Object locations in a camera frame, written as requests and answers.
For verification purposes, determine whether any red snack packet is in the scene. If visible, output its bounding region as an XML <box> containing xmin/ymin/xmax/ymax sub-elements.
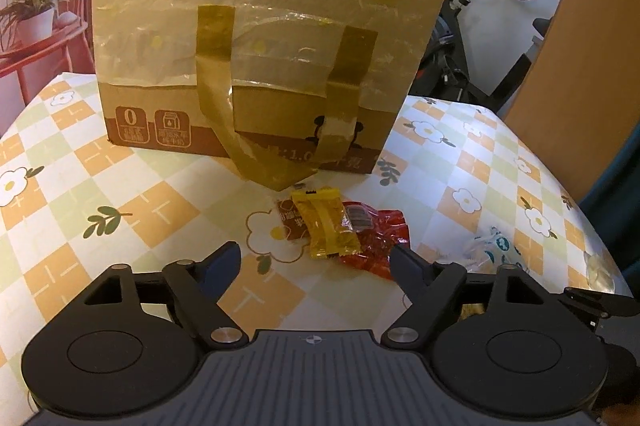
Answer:
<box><xmin>334</xmin><ymin>201</ymin><xmax>412</xmax><ymax>283</ymax></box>

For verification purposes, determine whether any black exercise bike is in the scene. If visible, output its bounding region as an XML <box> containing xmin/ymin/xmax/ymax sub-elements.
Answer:
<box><xmin>414</xmin><ymin>0</ymin><xmax>553</xmax><ymax>113</ymax></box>

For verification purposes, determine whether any brown snack packet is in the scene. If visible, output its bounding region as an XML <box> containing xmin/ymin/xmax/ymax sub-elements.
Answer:
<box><xmin>276</xmin><ymin>199</ymin><xmax>313</xmax><ymax>240</ymax></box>

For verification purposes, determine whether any wooden board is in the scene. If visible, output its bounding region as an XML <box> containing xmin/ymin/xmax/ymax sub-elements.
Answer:
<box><xmin>504</xmin><ymin>0</ymin><xmax>640</xmax><ymax>207</ymax></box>

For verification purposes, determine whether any clear pale snack packet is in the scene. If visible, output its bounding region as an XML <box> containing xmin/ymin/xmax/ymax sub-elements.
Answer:
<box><xmin>581</xmin><ymin>247</ymin><xmax>627</xmax><ymax>295</ymax></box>

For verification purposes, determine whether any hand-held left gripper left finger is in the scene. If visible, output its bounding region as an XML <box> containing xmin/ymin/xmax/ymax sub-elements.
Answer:
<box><xmin>84</xmin><ymin>242</ymin><xmax>252</xmax><ymax>348</ymax></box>

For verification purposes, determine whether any taped cardboard box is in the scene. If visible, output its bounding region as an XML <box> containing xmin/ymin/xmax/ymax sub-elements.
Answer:
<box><xmin>91</xmin><ymin>0</ymin><xmax>452</xmax><ymax>195</ymax></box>

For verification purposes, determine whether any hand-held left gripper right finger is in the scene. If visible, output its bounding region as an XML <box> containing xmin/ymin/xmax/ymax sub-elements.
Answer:
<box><xmin>380</xmin><ymin>245</ymin><xmax>547</xmax><ymax>348</ymax></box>

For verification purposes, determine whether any yellow snack packet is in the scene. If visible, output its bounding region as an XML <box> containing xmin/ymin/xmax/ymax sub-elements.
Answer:
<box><xmin>291</xmin><ymin>188</ymin><xmax>362</xmax><ymax>261</ymax></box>

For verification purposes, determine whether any white and blue snack packet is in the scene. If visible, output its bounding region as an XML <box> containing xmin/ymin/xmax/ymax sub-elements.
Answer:
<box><xmin>459</xmin><ymin>226</ymin><xmax>527</xmax><ymax>275</ymax></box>

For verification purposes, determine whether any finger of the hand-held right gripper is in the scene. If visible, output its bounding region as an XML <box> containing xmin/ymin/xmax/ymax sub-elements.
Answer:
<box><xmin>561</xmin><ymin>287</ymin><xmax>635</xmax><ymax>332</ymax></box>

